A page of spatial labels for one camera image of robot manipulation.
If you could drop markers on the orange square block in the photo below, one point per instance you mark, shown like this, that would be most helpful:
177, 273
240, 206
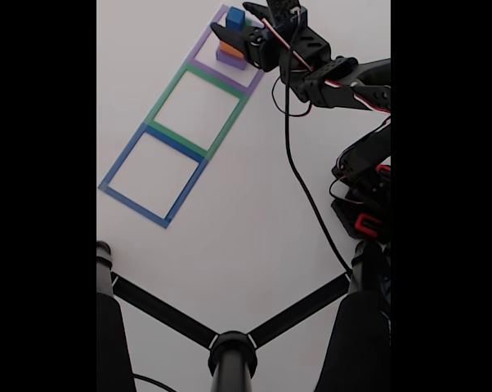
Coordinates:
229, 48

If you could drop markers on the small blue cube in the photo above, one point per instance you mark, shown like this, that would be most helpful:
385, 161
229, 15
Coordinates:
234, 18

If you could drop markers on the purple square block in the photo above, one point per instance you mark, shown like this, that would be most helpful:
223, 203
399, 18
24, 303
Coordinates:
229, 61

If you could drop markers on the red table clamp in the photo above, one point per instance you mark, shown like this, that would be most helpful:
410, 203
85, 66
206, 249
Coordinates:
368, 225

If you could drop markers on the purple tape square frame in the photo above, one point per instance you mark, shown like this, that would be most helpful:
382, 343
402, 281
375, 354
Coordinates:
219, 77

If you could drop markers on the green tape square frame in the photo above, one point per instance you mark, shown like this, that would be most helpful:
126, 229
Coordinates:
167, 93

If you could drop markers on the blue tape square frame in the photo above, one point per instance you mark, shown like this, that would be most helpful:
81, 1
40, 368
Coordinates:
133, 206

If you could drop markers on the black camera tripod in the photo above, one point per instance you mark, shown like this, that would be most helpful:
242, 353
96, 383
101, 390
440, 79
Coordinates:
231, 359

